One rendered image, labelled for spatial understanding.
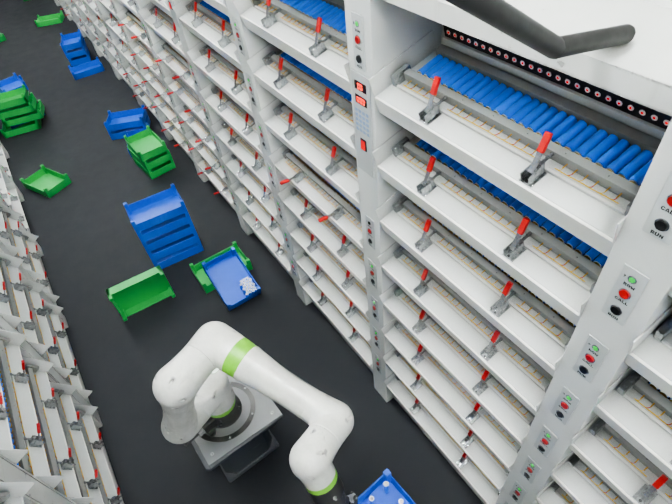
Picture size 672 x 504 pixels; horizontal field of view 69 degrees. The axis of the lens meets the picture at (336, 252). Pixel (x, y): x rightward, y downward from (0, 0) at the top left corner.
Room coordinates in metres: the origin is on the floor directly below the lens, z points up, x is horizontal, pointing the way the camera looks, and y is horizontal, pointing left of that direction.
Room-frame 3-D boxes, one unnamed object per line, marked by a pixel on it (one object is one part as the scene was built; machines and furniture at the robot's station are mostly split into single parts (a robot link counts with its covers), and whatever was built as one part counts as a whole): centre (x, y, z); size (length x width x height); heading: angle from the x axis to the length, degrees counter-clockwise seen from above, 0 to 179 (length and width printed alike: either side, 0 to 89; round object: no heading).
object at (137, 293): (1.79, 1.09, 0.10); 0.30 x 0.08 x 0.20; 116
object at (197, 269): (1.97, 0.68, 0.04); 0.30 x 0.20 x 0.08; 119
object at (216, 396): (0.92, 0.53, 0.46); 0.16 x 0.13 x 0.19; 143
